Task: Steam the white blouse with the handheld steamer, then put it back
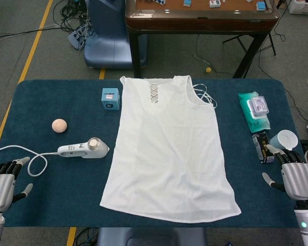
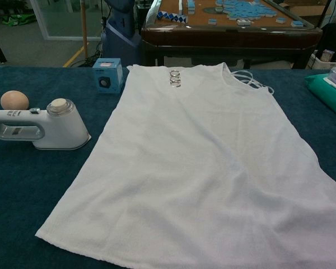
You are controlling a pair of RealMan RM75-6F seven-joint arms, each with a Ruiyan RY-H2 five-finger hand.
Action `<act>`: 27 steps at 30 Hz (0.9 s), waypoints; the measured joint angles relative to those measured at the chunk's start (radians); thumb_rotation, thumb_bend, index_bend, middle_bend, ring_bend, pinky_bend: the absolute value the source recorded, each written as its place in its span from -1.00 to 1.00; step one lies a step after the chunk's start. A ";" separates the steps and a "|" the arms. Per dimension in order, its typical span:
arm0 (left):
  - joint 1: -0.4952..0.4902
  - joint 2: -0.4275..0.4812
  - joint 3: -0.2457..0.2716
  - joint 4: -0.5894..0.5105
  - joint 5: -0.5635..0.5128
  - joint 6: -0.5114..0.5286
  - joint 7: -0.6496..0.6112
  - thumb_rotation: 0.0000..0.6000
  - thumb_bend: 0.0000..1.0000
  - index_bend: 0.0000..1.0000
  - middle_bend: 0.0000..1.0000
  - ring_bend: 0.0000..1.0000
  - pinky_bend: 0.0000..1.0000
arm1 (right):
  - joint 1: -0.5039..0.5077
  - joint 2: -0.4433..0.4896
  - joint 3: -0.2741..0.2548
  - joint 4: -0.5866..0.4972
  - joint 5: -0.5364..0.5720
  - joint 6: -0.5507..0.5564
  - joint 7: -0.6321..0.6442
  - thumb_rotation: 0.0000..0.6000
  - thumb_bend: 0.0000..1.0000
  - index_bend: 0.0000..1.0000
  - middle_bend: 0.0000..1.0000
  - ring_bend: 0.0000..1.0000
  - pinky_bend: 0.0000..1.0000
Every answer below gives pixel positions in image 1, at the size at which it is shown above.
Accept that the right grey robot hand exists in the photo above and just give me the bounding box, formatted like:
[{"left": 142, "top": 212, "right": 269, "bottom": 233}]
[{"left": 262, "top": 144, "right": 308, "bottom": 202}]

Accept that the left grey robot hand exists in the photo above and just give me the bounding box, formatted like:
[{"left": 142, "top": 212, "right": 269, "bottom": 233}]
[{"left": 0, "top": 156, "right": 33, "bottom": 211}]

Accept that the white braided cable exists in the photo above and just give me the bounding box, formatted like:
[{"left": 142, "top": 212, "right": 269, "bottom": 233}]
[{"left": 0, "top": 145, "right": 60, "bottom": 177}]

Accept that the white handheld garment steamer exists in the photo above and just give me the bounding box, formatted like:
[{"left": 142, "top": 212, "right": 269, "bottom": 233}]
[{"left": 57, "top": 137, "right": 110, "bottom": 160}]

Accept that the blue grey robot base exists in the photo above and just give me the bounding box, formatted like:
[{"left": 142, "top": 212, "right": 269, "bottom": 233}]
[{"left": 97, "top": 227, "right": 207, "bottom": 246}]

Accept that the translucent measuring cup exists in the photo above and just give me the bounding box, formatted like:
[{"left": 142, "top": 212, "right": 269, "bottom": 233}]
[{"left": 269, "top": 129, "right": 298, "bottom": 152}]

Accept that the black and gold box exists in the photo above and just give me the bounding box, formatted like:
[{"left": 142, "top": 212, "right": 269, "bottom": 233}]
[{"left": 252, "top": 132, "right": 275, "bottom": 165}]

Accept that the green wet wipes pack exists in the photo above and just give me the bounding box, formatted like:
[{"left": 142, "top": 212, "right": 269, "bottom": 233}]
[{"left": 238, "top": 91, "right": 272, "bottom": 133}]

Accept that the beige wooden ball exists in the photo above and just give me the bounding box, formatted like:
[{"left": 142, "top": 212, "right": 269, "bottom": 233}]
[{"left": 51, "top": 118, "right": 68, "bottom": 134}]

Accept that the clear plastic case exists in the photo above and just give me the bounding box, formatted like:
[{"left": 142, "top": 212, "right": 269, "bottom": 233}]
[{"left": 248, "top": 95, "right": 269, "bottom": 118}]

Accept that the white sleeveless top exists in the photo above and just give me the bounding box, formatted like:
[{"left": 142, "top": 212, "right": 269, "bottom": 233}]
[{"left": 99, "top": 74, "right": 242, "bottom": 223}]

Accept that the small light blue box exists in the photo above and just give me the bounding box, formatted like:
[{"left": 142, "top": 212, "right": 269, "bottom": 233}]
[{"left": 101, "top": 88, "right": 120, "bottom": 111}]

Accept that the black metal stand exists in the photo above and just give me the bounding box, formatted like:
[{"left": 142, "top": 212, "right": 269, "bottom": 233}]
[{"left": 222, "top": 32, "right": 277, "bottom": 56}]

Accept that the grey power strip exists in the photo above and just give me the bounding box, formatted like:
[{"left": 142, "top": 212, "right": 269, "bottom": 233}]
[{"left": 68, "top": 25, "right": 87, "bottom": 50}]

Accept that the white storage box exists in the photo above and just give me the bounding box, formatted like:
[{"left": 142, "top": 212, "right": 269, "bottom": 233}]
[{"left": 287, "top": 0, "right": 308, "bottom": 14}]

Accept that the brown mahjong table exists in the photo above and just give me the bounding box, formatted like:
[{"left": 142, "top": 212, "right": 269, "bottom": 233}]
[{"left": 125, "top": 0, "right": 280, "bottom": 79}]

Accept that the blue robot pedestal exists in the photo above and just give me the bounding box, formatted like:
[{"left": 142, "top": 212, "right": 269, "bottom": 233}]
[{"left": 83, "top": 0, "right": 148, "bottom": 70}]

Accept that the black floor cable bundle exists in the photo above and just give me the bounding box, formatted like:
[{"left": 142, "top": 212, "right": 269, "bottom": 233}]
[{"left": 56, "top": 0, "right": 94, "bottom": 39}]

